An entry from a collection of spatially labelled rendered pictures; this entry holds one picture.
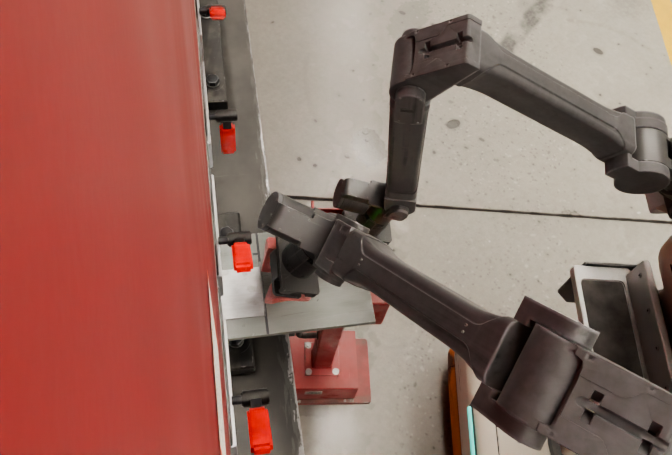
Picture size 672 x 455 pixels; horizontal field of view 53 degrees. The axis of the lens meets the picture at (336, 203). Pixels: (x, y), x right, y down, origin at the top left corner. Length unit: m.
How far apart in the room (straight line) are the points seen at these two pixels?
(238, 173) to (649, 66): 2.21
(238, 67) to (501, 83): 0.77
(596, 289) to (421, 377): 1.05
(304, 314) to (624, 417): 0.63
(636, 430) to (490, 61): 0.48
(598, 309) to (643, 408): 0.61
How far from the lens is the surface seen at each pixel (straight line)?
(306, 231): 0.91
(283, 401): 1.18
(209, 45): 1.54
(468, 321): 0.65
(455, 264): 2.33
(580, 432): 0.59
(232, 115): 0.98
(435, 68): 0.86
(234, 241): 0.85
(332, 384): 1.98
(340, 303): 1.11
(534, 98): 0.93
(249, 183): 1.35
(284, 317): 1.09
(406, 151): 1.07
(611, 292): 1.21
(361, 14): 2.96
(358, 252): 0.82
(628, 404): 0.58
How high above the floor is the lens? 2.02
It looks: 59 degrees down
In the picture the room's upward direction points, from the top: 11 degrees clockwise
